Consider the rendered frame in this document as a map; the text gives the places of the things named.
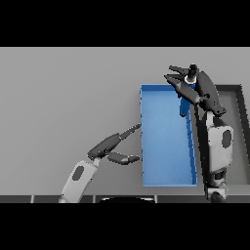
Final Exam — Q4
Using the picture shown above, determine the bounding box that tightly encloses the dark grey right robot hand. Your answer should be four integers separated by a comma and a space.
163, 64, 228, 118

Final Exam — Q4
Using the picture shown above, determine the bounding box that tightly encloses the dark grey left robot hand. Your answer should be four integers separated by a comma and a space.
87, 122, 143, 166

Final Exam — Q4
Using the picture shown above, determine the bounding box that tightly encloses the blue pipe with dark end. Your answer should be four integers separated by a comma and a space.
179, 62, 199, 118

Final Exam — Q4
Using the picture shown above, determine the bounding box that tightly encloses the dark grey bin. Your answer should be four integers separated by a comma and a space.
214, 83, 250, 186

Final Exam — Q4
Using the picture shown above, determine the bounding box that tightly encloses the blue bin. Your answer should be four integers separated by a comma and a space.
139, 83, 198, 188

